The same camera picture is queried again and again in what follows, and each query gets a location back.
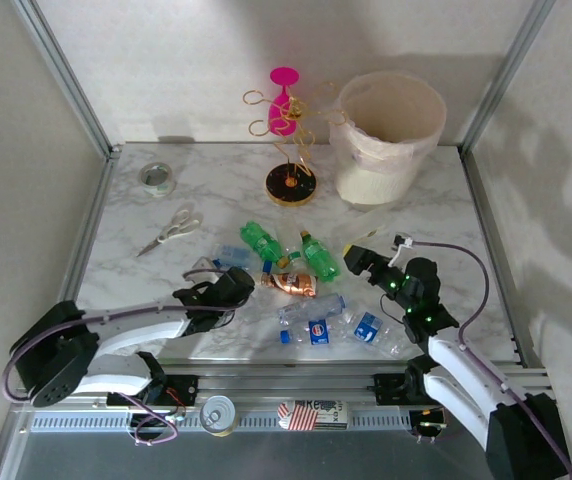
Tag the green bottle with yellow cap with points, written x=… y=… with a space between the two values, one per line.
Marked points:
x=321 y=260
x=261 y=242

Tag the clear bottle with blue label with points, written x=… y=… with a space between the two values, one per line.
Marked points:
x=233 y=256

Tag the clear bottle blue white label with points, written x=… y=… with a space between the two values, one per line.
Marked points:
x=368 y=327

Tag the copper brown coffee bottle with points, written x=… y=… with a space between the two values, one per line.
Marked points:
x=291 y=285

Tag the clear Pepsi bottle blue cap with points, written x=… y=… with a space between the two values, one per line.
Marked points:
x=318 y=332

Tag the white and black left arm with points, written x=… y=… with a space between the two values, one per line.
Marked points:
x=136 y=325

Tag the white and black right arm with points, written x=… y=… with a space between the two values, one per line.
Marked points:
x=461 y=365

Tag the white waste bin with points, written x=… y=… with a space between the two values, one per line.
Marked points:
x=371 y=185

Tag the translucent plastic bin liner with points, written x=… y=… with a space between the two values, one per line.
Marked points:
x=381 y=152

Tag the clear bottle with green cap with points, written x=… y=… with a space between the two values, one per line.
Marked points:
x=293 y=255

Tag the bluish clear water bottle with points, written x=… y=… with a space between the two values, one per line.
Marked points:
x=311 y=307

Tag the silver tin can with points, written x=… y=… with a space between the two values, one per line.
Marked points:
x=218 y=415

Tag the clear tape roll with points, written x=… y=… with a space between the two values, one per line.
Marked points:
x=157 y=185

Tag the black circuit board with LEDs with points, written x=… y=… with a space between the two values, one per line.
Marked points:
x=428 y=425

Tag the flag print tin box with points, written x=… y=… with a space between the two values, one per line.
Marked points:
x=311 y=415

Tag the pink wine glass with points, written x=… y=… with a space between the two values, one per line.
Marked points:
x=284 y=76

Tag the aluminium side rail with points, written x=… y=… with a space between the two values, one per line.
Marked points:
x=91 y=220
x=498 y=250

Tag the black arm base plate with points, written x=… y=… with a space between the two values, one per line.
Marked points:
x=386 y=387
x=186 y=387

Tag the aluminium mounting rail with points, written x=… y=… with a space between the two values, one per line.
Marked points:
x=286 y=382

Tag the aluminium frame post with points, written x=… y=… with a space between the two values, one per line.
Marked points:
x=66 y=75
x=506 y=75

